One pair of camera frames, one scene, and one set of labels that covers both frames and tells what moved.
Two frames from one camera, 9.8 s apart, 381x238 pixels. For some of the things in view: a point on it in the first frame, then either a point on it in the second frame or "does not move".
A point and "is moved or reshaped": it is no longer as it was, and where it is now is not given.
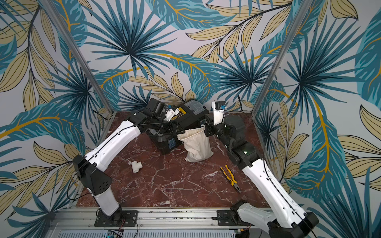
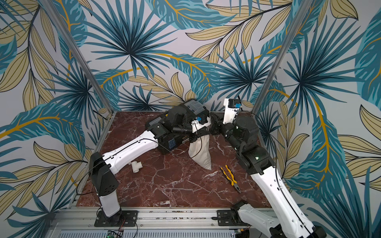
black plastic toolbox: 189,115 does not move
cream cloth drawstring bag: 197,144 is moved or reshaped
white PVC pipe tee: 136,166 does not move
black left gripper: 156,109 to 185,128
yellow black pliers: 233,182 does not move
